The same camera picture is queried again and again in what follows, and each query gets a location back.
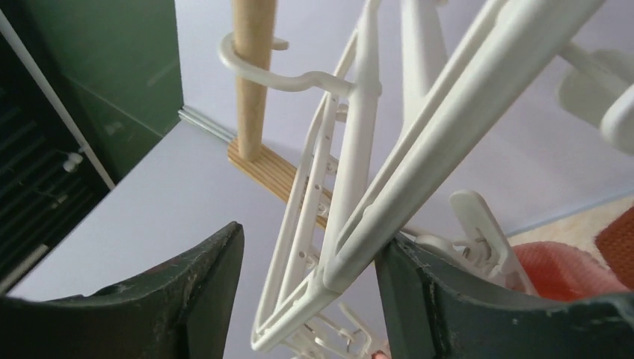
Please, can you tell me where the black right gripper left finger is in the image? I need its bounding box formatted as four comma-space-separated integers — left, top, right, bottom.
1, 222, 244, 358

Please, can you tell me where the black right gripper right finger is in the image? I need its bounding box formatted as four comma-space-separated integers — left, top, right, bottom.
375, 236, 633, 358

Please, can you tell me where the white hanger clip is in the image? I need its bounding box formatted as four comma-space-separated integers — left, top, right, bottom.
414, 190, 538, 296
282, 302, 391, 358
557, 43, 633, 155

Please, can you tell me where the white clip drying hanger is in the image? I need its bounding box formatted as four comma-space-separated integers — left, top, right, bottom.
218, 0, 608, 354

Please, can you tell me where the wooden hanger stand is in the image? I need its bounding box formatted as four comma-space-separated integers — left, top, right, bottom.
227, 0, 335, 231

